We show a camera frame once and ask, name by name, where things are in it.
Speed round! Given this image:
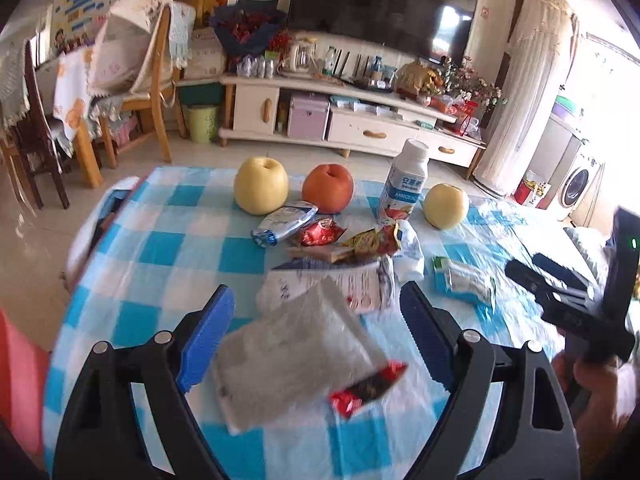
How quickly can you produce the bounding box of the yellow red snack wrapper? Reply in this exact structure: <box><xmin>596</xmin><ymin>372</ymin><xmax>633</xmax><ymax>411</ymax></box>
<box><xmin>341</xmin><ymin>223</ymin><xmax>400</xmax><ymax>258</ymax></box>

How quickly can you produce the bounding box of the cream TV cabinet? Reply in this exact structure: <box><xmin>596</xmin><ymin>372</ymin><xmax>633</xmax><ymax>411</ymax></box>
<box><xmin>219</xmin><ymin>75</ymin><xmax>485</xmax><ymax>174</ymax></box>

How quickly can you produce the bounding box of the left yellow pear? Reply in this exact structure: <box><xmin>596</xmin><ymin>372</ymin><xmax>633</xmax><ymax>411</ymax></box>
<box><xmin>233</xmin><ymin>157</ymin><xmax>288</xmax><ymax>216</ymax></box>

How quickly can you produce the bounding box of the black flat television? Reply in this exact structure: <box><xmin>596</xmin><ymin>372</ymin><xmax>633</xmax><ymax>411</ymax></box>
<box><xmin>288</xmin><ymin>0</ymin><xmax>477</xmax><ymax>63</ymax></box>

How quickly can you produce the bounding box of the person right hand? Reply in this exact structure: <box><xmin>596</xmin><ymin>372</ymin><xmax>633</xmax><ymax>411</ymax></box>
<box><xmin>573</xmin><ymin>358</ymin><xmax>639</xmax><ymax>479</ymax></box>

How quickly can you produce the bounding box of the green white snack wrapper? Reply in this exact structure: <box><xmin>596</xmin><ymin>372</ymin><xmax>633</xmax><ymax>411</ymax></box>
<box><xmin>432</xmin><ymin>256</ymin><xmax>496</xmax><ymax>309</ymax></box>

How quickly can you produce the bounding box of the right yellow pear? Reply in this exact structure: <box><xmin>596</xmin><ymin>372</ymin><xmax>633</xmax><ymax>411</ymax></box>
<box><xmin>423</xmin><ymin>183</ymin><xmax>470</xmax><ymax>230</ymax></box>

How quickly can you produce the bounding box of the dining table with cloth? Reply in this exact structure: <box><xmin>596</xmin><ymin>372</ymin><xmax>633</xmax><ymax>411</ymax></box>
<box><xmin>36</xmin><ymin>47</ymin><xmax>103</xmax><ymax>188</ymax></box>

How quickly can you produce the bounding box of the white washing machine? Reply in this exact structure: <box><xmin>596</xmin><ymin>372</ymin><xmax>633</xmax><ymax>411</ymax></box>
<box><xmin>546</xmin><ymin>148</ymin><xmax>601</xmax><ymax>221</ymax></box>

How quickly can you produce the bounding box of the large red snack bag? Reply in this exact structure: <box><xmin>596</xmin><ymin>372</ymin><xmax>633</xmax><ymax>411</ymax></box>
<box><xmin>329</xmin><ymin>361</ymin><xmax>408</xmax><ymax>419</ymax></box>

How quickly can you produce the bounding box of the white blue milk carton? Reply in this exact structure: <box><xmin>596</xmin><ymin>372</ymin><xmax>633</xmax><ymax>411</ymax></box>
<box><xmin>255</xmin><ymin>253</ymin><xmax>402</xmax><ymax>316</ymax></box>

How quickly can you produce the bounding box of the dark wrapped flower bouquet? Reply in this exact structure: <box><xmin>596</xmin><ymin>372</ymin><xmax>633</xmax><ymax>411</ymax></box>
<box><xmin>209</xmin><ymin>0</ymin><xmax>288</xmax><ymax>58</ymax></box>

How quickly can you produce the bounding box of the light wooden chair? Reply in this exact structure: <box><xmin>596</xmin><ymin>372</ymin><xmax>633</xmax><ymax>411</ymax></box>
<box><xmin>120</xmin><ymin>3</ymin><xmax>188</xmax><ymax>164</ymax></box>

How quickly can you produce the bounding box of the dark wooden chair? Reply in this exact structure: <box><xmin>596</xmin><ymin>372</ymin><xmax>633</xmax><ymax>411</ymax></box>
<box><xmin>1</xmin><ymin>40</ymin><xmax>70</xmax><ymax>209</ymax></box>

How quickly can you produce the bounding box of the white yogurt drink bottle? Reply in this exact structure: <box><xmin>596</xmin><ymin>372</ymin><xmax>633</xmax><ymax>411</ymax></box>
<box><xmin>378</xmin><ymin>139</ymin><xmax>430</xmax><ymax>221</ymax></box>

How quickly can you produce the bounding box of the blue checkered tablecloth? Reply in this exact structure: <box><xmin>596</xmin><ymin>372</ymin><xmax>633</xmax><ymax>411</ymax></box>
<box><xmin>41</xmin><ymin>166</ymin><xmax>576</xmax><ymax>480</ymax></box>

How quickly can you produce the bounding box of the pink plastic basin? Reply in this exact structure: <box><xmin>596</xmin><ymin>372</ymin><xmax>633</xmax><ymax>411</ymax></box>
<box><xmin>0</xmin><ymin>312</ymin><xmax>50</xmax><ymax>457</ymax></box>

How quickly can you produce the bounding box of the white printed paper leaflet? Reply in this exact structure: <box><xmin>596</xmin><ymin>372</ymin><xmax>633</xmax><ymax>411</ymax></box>
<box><xmin>214</xmin><ymin>278</ymin><xmax>387</xmax><ymax>434</ymax></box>

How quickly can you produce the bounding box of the pink storage box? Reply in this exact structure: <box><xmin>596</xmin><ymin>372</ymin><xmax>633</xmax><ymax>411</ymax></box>
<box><xmin>288</xmin><ymin>92</ymin><xmax>330</xmax><ymax>141</ymax></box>

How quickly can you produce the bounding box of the red apple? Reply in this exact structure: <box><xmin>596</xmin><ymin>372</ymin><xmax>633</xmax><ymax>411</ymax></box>
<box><xmin>302</xmin><ymin>164</ymin><xmax>354</xmax><ymax>214</ymax></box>

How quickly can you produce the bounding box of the green waste bin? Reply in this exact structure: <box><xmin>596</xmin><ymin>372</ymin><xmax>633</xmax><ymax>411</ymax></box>
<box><xmin>188</xmin><ymin>105</ymin><xmax>219</xmax><ymax>144</ymax></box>

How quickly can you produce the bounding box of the small red candy wrapper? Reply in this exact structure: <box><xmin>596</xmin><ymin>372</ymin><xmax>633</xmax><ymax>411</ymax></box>
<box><xmin>299</xmin><ymin>218</ymin><xmax>346</xmax><ymax>247</ymax></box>

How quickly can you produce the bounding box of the covered standing air conditioner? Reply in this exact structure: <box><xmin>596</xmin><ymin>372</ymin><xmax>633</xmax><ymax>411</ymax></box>
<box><xmin>473</xmin><ymin>0</ymin><xmax>573</xmax><ymax>197</ymax></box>

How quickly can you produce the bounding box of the yellow pear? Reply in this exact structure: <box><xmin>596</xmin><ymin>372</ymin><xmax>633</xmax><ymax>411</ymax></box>
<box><xmin>233</xmin><ymin>157</ymin><xmax>288</xmax><ymax>216</ymax></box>
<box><xmin>423</xmin><ymin>183</ymin><xmax>470</xmax><ymax>230</ymax></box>

